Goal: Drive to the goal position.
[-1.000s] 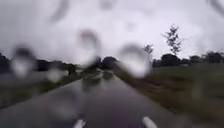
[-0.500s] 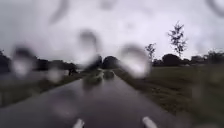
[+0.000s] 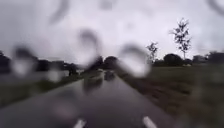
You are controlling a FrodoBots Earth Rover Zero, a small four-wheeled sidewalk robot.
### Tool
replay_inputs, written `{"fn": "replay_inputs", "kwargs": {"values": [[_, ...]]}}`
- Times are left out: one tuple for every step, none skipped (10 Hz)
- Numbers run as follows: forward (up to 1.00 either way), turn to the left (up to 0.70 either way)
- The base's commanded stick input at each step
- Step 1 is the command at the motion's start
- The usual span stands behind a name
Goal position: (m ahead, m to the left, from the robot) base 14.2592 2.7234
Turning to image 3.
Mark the grass field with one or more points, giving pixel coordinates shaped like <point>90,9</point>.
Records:
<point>180,86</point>

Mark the grass verge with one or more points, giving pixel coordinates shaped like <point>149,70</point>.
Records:
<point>20,90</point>

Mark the robot's own part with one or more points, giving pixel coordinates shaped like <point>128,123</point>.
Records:
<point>149,123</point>
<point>79,124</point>

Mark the dark round tree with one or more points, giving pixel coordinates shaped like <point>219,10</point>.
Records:
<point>110,62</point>

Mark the wet grey asphalt road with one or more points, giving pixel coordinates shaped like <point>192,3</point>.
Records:
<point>110,103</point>

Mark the tall slender tree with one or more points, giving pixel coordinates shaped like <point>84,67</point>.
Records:
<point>182,36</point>

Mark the row of dark trees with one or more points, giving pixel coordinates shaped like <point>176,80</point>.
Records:
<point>43,65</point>
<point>173,60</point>

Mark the small slender tree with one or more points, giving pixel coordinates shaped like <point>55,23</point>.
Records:
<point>153,50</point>

